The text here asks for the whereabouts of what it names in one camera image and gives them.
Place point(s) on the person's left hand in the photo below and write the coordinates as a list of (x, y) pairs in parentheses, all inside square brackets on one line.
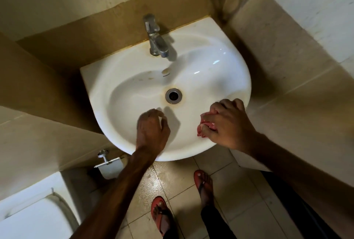
[(152, 133)]

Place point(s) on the person's right hand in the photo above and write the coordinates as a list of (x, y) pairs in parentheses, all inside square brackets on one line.
[(232, 128)]

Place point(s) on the red checked cloth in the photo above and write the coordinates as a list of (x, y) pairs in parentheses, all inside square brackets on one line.
[(206, 124)]

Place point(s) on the white wash basin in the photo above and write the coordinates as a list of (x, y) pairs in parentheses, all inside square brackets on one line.
[(207, 75)]

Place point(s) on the person's left forearm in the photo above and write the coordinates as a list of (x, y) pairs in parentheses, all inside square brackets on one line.
[(116, 194)]

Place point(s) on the person's right forearm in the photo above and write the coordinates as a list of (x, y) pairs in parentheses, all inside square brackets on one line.
[(304, 180)]

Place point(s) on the chrome sink drain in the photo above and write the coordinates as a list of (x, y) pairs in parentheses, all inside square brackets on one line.
[(173, 96)]

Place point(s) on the person's right red flip-flop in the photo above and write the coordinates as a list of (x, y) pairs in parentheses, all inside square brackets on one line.
[(198, 176)]

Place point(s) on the person's red flip-flop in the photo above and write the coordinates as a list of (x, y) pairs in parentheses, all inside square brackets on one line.
[(198, 176), (156, 204)]

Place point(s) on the person's left red flip-flop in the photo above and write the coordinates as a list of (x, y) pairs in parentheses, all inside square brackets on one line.
[(156, 204)]

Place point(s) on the chrome basin faucet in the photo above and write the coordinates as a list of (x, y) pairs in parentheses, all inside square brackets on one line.
[(157, 42)]

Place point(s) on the person's left leg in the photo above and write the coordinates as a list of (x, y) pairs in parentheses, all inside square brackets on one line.
[(167, 225)]

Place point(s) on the person's leg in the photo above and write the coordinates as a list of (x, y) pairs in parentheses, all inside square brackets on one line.
[(167, 225), (215, 222)]

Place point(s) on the person's right leg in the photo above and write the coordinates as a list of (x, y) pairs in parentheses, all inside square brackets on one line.
[(215, 222)]

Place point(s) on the chrome toilet paper holder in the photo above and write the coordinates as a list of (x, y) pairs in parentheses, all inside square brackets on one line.
[(103, 154)]

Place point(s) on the white toilet paper roll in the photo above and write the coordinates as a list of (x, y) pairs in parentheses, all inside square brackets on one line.
[(112, 171)]

